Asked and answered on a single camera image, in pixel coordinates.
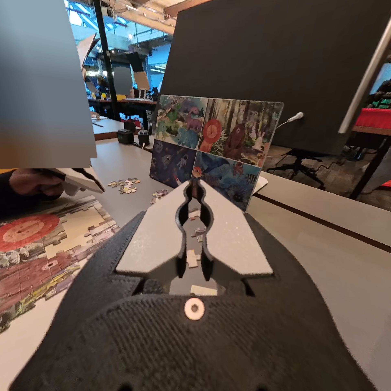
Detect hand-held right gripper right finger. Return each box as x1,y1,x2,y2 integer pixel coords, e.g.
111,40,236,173
196,180,274,281

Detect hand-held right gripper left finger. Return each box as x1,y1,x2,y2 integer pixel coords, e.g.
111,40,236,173
115,180,193,280

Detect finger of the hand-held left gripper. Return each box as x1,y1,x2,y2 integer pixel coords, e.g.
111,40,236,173
59,174,103,197
76,168,106,193

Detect jigsaw puzzle board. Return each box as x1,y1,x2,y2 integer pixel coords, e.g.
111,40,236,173
0,195,121,333

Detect person's left forearm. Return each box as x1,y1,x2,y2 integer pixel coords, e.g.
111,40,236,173
0,170,58,216

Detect person's left hand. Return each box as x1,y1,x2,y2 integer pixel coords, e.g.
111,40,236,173
9,169,66,201

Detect scattered loose puzzle pieces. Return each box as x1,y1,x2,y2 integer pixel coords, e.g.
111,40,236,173
107,178,219,296

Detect black office chair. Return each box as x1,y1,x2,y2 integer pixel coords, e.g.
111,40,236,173
266,149,327,190

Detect illustrated puzzle box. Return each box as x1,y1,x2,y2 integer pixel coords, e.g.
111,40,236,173
150,95,284,213

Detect black support pole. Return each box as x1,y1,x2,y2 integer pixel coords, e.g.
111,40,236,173
92,0,119,129

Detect red cloth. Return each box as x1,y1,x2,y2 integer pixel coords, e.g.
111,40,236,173
355,108,391,129

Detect black partition panel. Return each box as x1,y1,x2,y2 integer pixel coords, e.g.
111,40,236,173
160,0,391,156

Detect silver metal bar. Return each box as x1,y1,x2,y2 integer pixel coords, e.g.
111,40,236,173
337,29,391,135

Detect white cable plug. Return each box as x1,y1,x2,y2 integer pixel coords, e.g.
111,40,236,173
276,112,304,129

